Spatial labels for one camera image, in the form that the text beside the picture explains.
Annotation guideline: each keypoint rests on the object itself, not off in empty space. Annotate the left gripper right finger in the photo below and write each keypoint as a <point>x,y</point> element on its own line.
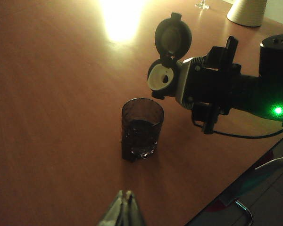
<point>133,212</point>

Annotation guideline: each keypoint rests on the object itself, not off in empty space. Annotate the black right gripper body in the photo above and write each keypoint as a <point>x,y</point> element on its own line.
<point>214,87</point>

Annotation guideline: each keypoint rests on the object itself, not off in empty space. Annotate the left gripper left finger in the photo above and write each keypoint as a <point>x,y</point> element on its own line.
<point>116,212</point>

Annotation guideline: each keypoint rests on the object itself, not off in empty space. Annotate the black thermos cup with flip lid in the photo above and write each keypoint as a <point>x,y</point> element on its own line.
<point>173,33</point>

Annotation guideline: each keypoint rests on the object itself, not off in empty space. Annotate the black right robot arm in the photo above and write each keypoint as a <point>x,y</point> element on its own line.
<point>268,94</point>

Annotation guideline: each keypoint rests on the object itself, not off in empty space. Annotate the white ribbed cone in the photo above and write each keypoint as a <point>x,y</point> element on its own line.
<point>247,13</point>

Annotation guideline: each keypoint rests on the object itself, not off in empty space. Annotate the white back chair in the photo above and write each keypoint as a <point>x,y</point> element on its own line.
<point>273,162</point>

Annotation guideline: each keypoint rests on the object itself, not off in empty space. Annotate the red seat chrome leg chair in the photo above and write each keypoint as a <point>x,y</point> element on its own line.
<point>246,209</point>

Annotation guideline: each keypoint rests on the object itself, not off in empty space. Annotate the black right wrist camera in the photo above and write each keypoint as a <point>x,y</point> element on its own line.
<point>210,117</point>

